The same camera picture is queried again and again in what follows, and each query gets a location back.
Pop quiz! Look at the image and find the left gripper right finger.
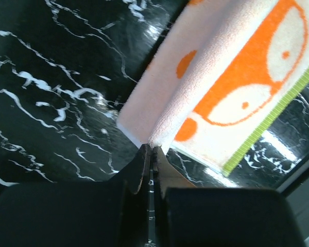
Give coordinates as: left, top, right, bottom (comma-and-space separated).
152, 147, 305, 246

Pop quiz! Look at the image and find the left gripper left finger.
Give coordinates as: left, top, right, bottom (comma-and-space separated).
0, 145, 151, 246

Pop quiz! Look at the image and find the orange patterned cloth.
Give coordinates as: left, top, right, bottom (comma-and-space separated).
117, 1, 309, 175

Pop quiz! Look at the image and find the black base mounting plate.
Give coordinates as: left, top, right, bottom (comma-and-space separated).
277, 154, 309, 239

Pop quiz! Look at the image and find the black marble pattern mat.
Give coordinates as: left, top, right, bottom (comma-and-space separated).
0, 0, 309, 191

